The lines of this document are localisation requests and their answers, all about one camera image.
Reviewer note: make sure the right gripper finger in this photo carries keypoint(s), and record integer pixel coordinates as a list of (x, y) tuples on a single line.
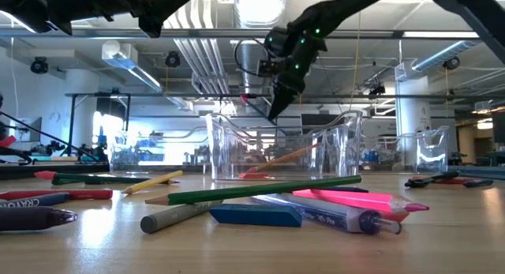
[(278, 104), (292, 100)]

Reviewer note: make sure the long green pencil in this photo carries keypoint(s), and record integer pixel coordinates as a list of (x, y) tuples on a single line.
[(256, 190)]

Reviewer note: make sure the blue eraser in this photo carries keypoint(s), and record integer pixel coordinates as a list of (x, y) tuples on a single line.
[(256, 215)]

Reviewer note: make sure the yellow pencil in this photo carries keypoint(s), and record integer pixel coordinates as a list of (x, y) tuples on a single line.
[(154, 182)]

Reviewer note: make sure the dark green pencil red end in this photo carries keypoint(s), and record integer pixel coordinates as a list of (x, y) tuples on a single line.
[(118, 179)]

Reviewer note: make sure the grey crayon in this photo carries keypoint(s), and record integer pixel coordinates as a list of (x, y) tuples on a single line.
[(169, 218)]

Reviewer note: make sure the black pen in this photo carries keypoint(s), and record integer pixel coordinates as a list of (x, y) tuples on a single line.
[(430, 180)]

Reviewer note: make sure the blue-grey crayon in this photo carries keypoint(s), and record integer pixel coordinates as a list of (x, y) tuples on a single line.
[(47, 199)]

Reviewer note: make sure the dark blue crayon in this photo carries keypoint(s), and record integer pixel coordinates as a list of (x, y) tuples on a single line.
[(477, 183)]

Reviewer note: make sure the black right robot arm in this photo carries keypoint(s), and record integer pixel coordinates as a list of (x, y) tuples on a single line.
[(335, 9)]

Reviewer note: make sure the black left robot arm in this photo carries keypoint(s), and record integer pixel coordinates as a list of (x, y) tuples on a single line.
[(19, 3)]

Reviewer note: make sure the clear plastic bin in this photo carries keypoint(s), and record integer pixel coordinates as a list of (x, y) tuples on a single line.
[(434, 155), (343, 155), (130, 155), (284, 128)]

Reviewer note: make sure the dark screen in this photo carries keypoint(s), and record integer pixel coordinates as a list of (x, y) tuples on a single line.
[(499, 128), (315, 122)]

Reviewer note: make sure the white ceiling unit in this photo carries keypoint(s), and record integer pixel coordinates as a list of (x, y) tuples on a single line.
[(118, 55)]

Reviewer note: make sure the short ceiling light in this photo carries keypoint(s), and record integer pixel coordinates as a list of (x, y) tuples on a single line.
[(248, 42)]

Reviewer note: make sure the orange pencil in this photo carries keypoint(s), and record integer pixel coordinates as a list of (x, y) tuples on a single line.
[(284, 158)]

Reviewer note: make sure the white ceiling pipes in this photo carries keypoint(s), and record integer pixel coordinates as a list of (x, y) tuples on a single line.
[(205, 61)]

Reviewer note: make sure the orange eraser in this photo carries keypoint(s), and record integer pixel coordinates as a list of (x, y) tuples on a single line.
[(254, 175)]

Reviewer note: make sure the white column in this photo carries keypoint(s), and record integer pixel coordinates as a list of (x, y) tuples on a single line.
[(412, 108)]

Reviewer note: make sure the long ceiling light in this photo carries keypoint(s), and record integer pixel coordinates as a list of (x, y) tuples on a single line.
[(446, 34)]

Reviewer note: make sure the red tag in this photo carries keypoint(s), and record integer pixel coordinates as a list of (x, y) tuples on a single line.
[(8, 141)]

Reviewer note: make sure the black bar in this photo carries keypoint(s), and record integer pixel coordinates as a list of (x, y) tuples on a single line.
[(12, 151)]

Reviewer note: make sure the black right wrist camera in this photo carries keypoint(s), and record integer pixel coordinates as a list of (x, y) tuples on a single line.
[(267, 68)]

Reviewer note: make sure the black ceiling camera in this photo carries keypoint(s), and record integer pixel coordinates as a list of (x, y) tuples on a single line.
[(376, 91), (39, 65), (172, 59), (451, 63)]

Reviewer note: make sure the black aluminium table frame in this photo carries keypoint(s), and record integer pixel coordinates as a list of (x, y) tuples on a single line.
[(221, 33)]

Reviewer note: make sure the silver ceiling duct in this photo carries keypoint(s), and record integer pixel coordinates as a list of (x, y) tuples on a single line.
[(258, 9)]

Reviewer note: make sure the black background rig frame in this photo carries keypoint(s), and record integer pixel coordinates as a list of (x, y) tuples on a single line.
[(177, 95)]

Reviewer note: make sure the pale blue ceiling duct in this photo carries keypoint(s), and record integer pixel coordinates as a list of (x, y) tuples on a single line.
[(442, 55)]

